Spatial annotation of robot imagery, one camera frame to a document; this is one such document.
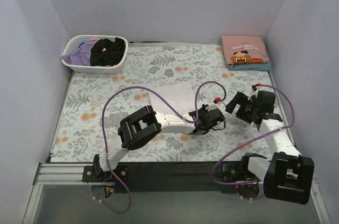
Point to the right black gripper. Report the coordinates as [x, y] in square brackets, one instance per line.
[243, 106]

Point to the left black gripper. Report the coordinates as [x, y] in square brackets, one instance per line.
[216, 114]

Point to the white t shirt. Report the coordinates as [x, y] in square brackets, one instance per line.
[179, 95]

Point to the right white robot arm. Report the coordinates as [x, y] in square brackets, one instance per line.
[288, 175]

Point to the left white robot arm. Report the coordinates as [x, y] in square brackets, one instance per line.
[139, 128]

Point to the folded pink t shirt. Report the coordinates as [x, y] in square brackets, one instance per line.
[243, 49]

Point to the floral table mat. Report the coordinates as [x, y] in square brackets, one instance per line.
[95, 105]

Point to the black garment in basket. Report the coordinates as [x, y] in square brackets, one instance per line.
[107, 53]

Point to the purple garment in basket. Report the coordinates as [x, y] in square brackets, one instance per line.
[81, 56]

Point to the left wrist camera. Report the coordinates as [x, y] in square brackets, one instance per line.
[216, 104]

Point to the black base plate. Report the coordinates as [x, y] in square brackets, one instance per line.
[188, 177]

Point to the aluminium frame rail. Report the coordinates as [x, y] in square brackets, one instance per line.
[64, 193]

